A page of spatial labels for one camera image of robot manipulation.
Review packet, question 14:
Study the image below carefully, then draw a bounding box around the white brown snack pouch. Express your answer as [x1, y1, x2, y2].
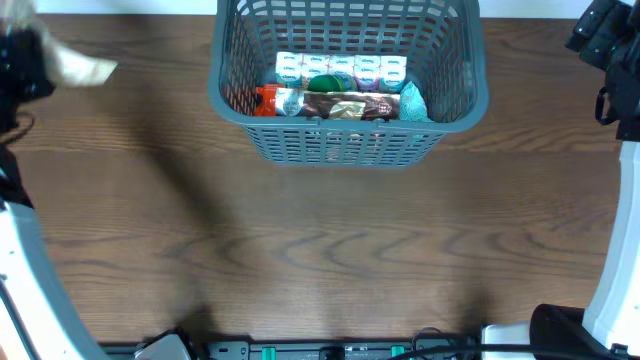
[0, 0, 119, 89]

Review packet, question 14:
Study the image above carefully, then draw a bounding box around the small teal tissue packet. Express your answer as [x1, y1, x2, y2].
[398, 81, 432, 123]

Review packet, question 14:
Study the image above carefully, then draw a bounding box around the tissue multipack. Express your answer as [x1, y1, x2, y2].
[275, 52, 407, 93]

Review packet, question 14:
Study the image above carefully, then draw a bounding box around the brown Nescafe Gold coffee bag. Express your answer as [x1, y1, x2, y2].
[275, 88, 400, 121]

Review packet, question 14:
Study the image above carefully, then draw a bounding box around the green lid jar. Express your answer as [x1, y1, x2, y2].
[307, 74, 358, 93]

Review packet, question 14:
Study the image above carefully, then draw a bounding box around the orange spaghetti packet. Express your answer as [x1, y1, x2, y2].
[255, 84, 284, 117]

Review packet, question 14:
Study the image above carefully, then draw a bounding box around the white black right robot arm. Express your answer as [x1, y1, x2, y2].
[474, 0, 639, 360]

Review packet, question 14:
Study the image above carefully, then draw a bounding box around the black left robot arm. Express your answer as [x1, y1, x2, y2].
[1, 28, 110, 359]

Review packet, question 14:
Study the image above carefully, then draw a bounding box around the grey plastic basket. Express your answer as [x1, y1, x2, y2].
[208, 0, 489, 167]

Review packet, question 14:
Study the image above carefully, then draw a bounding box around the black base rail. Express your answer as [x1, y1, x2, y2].
[101, 328, 486, 360]

